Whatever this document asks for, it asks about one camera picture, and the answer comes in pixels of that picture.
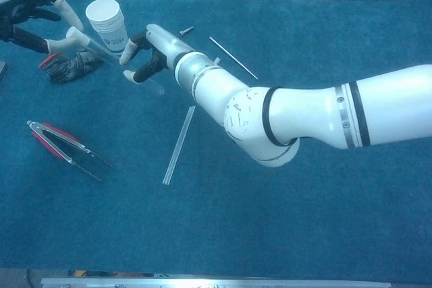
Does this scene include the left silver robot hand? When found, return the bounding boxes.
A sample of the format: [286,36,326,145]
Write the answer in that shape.
[0,0,85,55]

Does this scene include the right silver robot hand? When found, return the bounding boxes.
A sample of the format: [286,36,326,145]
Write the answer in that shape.
[119,24,190,85]

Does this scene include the clear glass test tube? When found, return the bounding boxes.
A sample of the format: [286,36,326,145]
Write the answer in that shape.
[80,34,166,96]

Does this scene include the white plastic cup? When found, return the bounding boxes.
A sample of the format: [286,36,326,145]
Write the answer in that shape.
[84,0,129,55]

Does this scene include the black glove with orange cuff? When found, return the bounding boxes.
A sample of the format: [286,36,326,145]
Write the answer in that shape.
[38,50,104,84]

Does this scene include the thin metal rod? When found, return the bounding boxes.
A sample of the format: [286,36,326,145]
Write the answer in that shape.
[209,36,259,81]

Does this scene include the clear plastic strip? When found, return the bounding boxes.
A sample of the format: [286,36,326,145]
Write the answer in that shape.
[162,105,196,186]

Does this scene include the teal carpet table cover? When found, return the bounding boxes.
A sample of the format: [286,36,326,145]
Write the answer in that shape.
[0,0,432,284]

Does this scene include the metal tongs with red handles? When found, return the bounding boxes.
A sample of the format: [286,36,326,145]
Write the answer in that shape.
[26,119,114,183]

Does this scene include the aluminium frame rail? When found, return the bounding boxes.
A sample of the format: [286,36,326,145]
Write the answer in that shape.
[40,277,392,288]

